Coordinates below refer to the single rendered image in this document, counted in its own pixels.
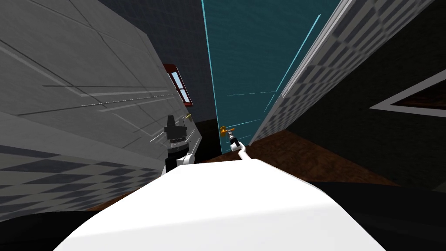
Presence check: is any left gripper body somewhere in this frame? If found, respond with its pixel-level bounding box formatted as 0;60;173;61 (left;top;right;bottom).
163;125;188;141

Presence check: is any teal door leaf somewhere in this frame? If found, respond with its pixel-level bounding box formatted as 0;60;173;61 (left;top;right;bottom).
201;0;343;155

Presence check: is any grey panelled door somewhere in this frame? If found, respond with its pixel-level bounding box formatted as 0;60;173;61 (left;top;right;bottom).
0;0;203;165

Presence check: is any red framed window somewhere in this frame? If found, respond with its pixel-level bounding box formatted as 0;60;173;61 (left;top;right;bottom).
162;63;193;107

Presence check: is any white framed picture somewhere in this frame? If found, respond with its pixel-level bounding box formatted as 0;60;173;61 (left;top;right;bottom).
368;69;446;118

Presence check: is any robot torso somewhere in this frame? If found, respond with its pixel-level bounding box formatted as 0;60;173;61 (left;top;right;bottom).
52;158;388;251

